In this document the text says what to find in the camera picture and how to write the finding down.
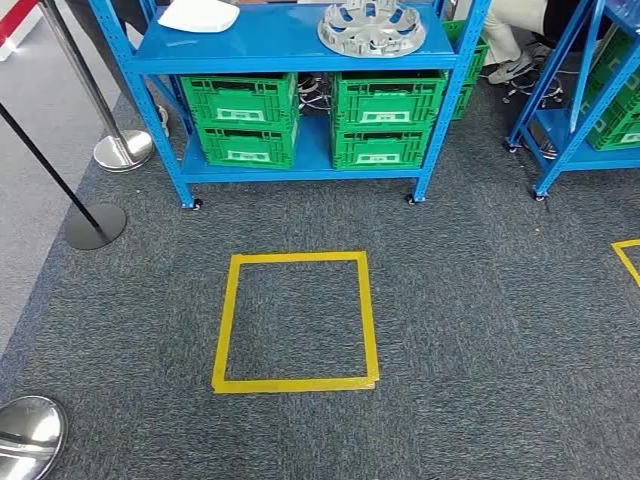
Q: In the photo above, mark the blue metal shelf rack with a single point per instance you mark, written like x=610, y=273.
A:
x=280, y=46
x=550, y=73

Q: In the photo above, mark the green plastic crate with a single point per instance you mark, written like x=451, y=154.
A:
x=463, y=102
x=280, y=149
x=280, y=106
x=620, y=136
x=477, y=63
x=617, y=56
x=345, y=156
x=350, y=106

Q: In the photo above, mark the silver plastic wheel hubcap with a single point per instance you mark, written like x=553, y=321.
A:
x=350, y=43

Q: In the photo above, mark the chrome office chair base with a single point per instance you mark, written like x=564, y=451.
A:
x=535, y=86

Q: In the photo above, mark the white curved plastic part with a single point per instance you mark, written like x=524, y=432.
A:
x=200, y=16

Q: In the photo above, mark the yellow floor tape square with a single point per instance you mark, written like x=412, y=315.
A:
x=627, y=244
x=295, y=385

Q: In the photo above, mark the chrome barrier stanchion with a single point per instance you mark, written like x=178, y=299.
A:
x=122, y=149
x=30, y=430

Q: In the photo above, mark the black barrier stanchion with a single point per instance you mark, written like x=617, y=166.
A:
x=95, y=228

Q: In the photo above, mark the red barrier belt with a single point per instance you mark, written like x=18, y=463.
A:
x=15, y=13

